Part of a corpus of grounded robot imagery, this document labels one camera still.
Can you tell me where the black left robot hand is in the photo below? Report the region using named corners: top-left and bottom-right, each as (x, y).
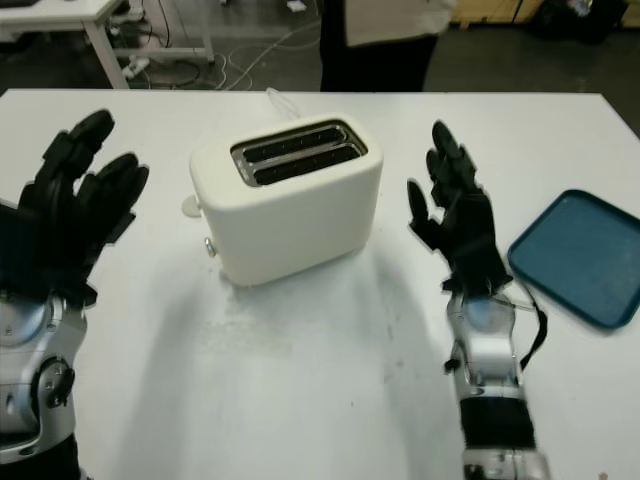
top-left (0, 109), bottom-right (150, 306)

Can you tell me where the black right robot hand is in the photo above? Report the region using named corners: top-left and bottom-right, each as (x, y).
top-left (407, 119), bottom-right (514, 296)

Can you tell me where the white two-slot toaster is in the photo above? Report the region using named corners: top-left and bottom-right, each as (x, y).
top-left (180, 115), bottom-right (386, 287)

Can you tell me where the person in black trousers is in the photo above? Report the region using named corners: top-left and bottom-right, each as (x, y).
top-left (319, 0), bottom-right (456, 93)

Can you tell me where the blue plastic tray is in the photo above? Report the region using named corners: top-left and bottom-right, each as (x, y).
top-left (507, 188), bottom-right (640, 330)

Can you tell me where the white power strip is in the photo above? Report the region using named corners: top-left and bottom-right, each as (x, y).
top-left (122, 56), bottom-right (150, 80)

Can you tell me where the white desk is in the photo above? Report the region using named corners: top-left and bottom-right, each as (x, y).
top-left (0, 0), bottom-right (217, 90)

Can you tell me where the wooden crate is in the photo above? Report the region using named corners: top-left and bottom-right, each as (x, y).
top-left (449, 0), bottom-right (541, 25)

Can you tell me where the black bag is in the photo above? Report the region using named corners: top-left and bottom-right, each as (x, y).
top-left (529, 0), bottom-right (634, 44)

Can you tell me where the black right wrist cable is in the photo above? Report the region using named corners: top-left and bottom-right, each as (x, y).
top-left (519, 289), bottom-right (550, 372)

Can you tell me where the black floor cable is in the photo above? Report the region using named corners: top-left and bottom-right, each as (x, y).
top-left (134, 24), bottom-right (204, 89)

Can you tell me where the white toaster power cord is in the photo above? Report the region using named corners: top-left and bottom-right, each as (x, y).
top-left (266, 87), bottom-right (303, 121)

